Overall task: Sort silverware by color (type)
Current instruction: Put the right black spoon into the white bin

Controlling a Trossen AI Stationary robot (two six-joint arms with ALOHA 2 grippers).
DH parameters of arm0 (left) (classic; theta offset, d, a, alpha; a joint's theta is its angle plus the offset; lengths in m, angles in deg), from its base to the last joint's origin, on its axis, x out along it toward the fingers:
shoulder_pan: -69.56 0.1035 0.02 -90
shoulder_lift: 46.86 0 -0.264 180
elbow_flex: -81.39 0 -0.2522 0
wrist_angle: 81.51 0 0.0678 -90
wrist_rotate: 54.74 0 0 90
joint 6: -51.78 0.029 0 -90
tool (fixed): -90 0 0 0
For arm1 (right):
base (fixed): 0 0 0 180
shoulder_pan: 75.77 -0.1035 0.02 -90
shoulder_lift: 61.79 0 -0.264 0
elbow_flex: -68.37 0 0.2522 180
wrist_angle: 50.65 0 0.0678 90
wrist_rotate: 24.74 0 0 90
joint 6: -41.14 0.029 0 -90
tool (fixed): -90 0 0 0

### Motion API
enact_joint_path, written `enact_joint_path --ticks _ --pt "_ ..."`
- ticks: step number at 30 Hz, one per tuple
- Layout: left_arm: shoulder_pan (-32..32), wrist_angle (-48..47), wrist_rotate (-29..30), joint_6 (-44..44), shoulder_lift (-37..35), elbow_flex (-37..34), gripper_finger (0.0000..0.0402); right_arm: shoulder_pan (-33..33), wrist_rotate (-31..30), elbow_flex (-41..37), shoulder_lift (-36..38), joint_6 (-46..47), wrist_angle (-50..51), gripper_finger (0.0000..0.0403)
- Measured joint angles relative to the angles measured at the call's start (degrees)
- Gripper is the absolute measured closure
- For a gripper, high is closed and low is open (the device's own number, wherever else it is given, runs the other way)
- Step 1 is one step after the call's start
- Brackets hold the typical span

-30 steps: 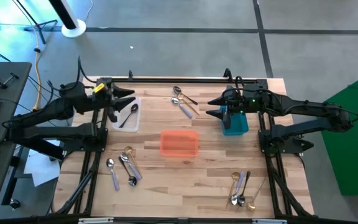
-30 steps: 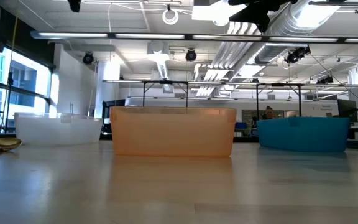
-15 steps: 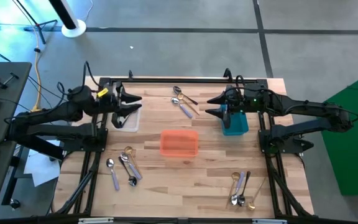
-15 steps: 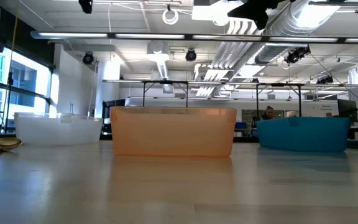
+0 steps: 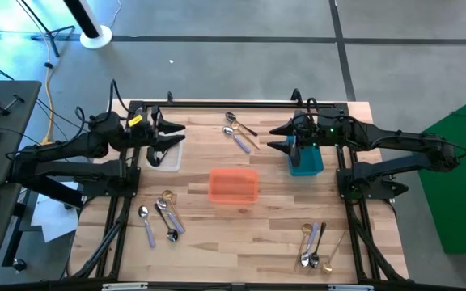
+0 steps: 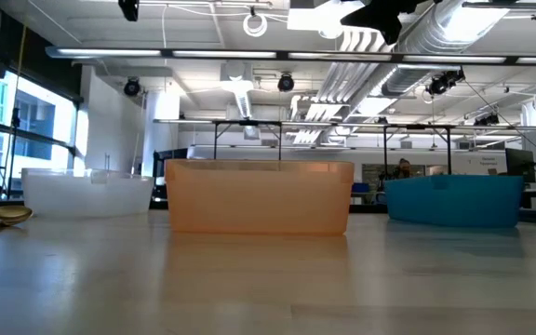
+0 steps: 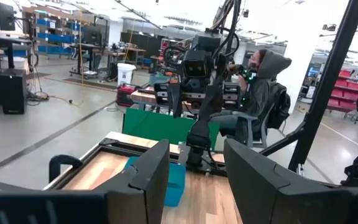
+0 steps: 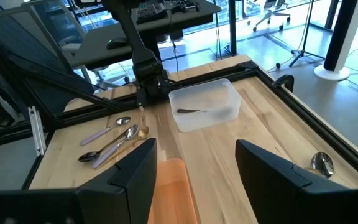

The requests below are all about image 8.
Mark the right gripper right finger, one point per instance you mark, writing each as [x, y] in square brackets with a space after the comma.
[275, 193]

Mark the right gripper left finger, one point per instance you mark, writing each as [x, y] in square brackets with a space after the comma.
[120, 199]

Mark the black spoon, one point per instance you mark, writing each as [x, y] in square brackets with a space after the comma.
[89, 156]
[186, 110]

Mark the gold spoon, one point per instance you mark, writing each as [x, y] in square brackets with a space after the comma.
[143, 133]

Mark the clear plastic bin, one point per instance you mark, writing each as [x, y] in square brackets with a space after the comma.
[204, 93]

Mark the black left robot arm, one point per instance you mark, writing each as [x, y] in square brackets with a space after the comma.
[141, 62]

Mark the orange plastic bin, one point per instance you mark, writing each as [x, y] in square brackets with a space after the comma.
[172, 193]

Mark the small black table clamp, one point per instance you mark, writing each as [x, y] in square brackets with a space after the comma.
[283, 81]

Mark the black tripod stand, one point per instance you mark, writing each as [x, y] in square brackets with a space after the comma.
[303, 51]

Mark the black computer mouse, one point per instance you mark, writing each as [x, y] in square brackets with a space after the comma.
[117, 43]

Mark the white round lamp base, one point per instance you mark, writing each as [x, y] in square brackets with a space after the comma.
[340, 31]

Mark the white office chair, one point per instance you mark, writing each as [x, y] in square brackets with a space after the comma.
[272, 14]

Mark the black keyboard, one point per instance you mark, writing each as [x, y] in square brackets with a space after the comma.
[149, 12]

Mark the black desk clamp tool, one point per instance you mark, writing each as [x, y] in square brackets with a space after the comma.
[188, 6]

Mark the black aluminium rig frame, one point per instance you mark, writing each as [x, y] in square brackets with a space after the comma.
[322, 124]

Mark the silver metal bracket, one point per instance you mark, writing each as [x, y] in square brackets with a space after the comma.
[37, 130]

